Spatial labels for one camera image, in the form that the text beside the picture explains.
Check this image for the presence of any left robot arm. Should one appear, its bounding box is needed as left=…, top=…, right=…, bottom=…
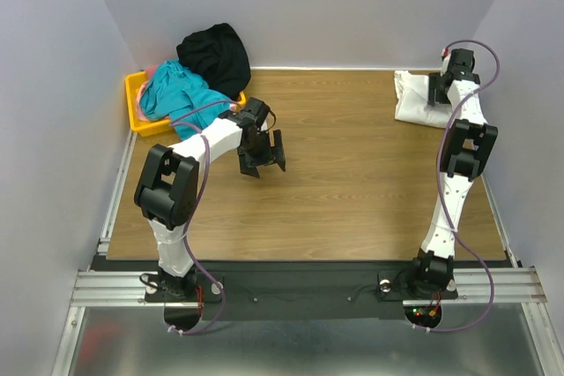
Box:
left=134, top=98, right=286, bottom=300

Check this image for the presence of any pink t shirt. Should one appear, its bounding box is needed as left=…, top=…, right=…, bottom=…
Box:
left=136, top=66, right=158, bottom=122

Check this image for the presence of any yellow plastic bin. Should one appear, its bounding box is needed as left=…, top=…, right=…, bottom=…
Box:
left=124, top=68, right=246, bottom=140

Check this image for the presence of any aluminium frame rail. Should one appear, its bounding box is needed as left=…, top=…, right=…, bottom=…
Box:
left=53, top=262, right=560, bottom=375

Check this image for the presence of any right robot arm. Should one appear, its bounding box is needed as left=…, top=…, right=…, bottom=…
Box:
left=405, top=45, right=498, bottom=298

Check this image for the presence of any teal t shirt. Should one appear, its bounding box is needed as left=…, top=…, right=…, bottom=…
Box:
left=137, top=60, right=231, bottom=129

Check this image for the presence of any black t shirt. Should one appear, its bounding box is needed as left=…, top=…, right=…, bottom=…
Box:
left=176, top=23, right=251, bottom=100

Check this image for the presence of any white t shirt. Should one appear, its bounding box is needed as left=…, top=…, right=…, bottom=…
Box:
left=394, top=70, right=452, bottom=129

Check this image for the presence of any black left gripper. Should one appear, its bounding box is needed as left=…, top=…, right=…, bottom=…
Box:
left=239, top=130, right=286, bottom=179

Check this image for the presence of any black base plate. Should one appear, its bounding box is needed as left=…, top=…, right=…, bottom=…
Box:
left=73, top=261, right=457, bottom=328

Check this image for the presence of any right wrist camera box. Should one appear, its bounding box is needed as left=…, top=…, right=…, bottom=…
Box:
left=442, top=48, right=450, bottom=67

